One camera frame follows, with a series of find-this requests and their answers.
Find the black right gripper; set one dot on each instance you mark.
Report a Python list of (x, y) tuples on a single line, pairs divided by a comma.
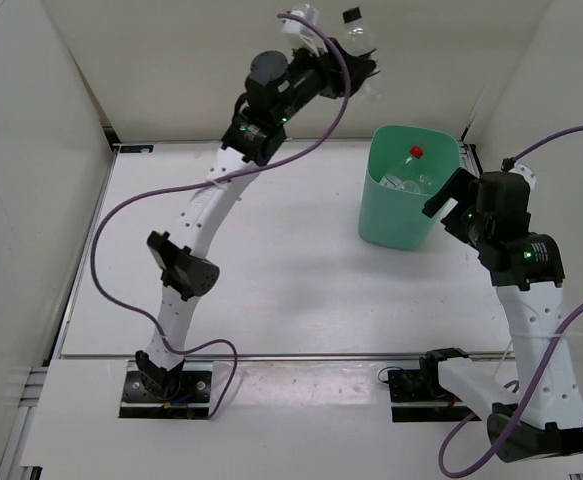
[(462, 186)]

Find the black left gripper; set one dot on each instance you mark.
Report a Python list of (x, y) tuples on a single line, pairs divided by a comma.
[(331, 72)]

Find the clear bottle blue white label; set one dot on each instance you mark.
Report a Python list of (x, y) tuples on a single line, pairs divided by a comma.
[(422, 185)]

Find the clear bottle black label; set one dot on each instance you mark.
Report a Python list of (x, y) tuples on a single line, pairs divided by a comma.
[(359, 42)]

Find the clear bottle red label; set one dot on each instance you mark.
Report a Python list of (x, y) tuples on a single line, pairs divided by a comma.
[(403, 176)]

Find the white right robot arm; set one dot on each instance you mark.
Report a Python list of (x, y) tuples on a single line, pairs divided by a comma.
[(545, 417)]

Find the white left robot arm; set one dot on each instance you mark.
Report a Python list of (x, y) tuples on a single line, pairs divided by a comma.
[(276, 88)]

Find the green plastic bin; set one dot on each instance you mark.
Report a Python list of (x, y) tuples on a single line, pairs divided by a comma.
[(393, 218)]

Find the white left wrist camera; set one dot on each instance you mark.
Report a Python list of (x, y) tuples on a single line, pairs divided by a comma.
[(297, 34)]

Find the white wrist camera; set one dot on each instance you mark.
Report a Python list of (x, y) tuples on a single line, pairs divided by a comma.
[(297, 34), (527, 173)]

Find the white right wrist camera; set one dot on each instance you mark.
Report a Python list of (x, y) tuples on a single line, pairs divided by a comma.
[(527, 173)]

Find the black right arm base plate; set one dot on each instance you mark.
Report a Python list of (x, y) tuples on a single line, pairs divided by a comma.
[(411, 400)]

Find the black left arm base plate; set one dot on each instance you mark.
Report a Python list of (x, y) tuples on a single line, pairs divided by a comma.
[(188, 398)]

